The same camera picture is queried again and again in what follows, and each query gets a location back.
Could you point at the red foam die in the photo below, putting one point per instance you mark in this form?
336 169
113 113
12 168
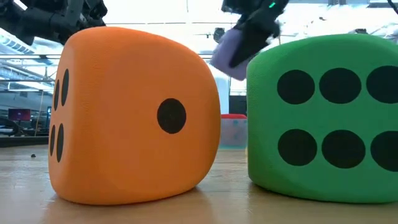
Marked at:
234 116

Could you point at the orange foam die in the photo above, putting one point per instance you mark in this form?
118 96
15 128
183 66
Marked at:
124 124

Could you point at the black screen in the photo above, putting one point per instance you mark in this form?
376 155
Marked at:
237 105

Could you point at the teal translucent plastic bin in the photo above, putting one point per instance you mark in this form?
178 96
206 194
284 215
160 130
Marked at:
233 133

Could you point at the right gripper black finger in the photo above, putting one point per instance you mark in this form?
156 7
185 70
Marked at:
255 37

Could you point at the green foam die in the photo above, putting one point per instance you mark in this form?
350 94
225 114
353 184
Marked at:
311 180

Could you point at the purple foam die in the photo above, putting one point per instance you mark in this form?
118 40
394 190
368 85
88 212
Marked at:
224 53

